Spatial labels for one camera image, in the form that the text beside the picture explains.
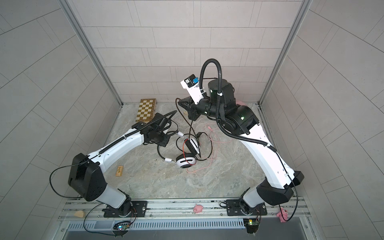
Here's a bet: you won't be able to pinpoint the black red headphone cable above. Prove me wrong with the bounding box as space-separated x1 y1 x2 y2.
174 97 214 163

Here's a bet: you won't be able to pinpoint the white black headphones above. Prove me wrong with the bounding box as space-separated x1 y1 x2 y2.
157 132 201 169

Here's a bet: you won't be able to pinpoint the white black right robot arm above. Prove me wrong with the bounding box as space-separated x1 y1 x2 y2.
178 75 304 215

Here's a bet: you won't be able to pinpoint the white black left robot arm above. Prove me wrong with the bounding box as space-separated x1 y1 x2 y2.
68 111 177 216

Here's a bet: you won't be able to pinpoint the pink headphones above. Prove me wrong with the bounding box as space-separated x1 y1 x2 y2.
236 100 247 107

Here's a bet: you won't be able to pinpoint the wooden chess board box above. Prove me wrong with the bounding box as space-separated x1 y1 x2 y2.
136 99 156 123

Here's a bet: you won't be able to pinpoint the wooden domino block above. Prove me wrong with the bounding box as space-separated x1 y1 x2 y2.
116 166 124 177

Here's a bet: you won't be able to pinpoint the pink pig toy centre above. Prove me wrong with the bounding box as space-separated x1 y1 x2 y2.
193 204 204 214

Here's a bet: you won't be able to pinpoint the pink pig toy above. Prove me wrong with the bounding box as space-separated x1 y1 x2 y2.
193 204 204 214
277 207 289 223

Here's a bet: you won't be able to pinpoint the left circuit board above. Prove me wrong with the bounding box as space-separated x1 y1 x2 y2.
113 221 131 231

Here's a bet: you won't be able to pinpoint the circuit board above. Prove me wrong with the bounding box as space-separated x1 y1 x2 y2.
243 219 260 234
113 221 131 231

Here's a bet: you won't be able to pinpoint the right circuit board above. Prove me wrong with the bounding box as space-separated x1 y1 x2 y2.
243 219 260 234

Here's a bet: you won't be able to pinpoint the pink pig toy right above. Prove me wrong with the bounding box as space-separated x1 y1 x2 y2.
277 207 289 223

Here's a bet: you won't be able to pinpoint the black corrugated hose left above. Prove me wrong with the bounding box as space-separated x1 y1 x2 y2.
97 109 178 155

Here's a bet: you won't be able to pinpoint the black corrugated hose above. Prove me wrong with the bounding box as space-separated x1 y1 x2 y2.
97 109 178 155
199 58 278 153

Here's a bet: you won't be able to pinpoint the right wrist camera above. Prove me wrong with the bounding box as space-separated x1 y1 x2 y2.
181 74 206 105

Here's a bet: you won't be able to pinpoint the black corrugated hose right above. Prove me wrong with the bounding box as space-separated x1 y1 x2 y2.
199 58 278 153

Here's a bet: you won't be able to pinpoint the pink headphone cable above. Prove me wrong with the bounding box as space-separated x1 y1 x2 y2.
185 124 229 174

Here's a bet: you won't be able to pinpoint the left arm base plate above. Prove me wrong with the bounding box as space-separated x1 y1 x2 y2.
102 201 148 218

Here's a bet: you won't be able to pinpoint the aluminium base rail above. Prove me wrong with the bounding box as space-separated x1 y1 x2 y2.
58 196 310 221

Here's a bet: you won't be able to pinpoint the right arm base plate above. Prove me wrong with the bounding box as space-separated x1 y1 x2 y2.
220 200 268 217

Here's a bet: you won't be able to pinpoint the tan object on rail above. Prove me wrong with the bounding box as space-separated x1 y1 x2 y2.
74 211 86 218

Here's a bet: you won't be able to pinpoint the right metal corner post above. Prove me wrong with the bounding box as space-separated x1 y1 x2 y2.
259 0 312 106

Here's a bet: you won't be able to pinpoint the metal corner post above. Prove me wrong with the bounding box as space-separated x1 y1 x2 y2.
259 0 312 106
58 0 124 107

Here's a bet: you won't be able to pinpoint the left metal corner post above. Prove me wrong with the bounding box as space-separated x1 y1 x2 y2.
58 0 124 107

